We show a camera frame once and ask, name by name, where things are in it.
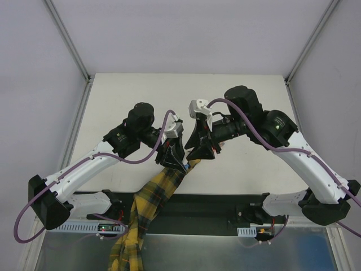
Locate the aluminium frame post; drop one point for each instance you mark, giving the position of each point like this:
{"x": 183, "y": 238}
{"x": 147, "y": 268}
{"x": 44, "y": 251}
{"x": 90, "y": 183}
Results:
{"x": 65, "y": 36}
{"x": 312, "y": 39}

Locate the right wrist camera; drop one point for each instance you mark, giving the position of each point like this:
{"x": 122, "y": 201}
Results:
{"x": 201, "y": 106}

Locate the left aluminium frame post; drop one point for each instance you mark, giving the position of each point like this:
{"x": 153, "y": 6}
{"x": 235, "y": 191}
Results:
{"x": 65, "y": 36}

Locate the left white cable duct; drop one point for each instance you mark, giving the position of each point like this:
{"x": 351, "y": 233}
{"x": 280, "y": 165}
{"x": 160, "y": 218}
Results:
{"x": 90, "y": 227}

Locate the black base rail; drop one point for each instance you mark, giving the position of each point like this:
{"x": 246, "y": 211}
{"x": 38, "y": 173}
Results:
{"x": 214, "y": 215}

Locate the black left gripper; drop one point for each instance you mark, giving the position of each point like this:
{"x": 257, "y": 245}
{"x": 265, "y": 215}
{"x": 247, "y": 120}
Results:
{"x": 164, "y": 145}

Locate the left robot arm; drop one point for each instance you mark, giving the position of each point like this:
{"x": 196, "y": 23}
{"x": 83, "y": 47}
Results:
{"x": 134, "y": 141}

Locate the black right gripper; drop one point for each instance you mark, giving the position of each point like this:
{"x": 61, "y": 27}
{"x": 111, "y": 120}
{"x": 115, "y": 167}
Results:
{"x": 208, "y": 135}

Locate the right white cable duct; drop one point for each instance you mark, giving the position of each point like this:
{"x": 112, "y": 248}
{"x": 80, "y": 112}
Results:
{"x": 253, "y": 232}

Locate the yellow plaid shirt sleeve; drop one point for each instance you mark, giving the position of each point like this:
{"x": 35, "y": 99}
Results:
{"x": 147, "y": 203}

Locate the white cable duct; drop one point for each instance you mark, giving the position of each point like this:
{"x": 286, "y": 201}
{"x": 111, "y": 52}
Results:
{"x": 253, "y": 232}
{"x": 90, "y": 227}

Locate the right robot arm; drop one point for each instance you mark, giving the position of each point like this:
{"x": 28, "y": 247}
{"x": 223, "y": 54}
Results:
{"x": 239, "y": 113}

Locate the right aluminium frame post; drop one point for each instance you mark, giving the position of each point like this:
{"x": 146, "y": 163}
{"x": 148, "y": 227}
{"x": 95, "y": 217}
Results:
{"x": 312, "y": 39}

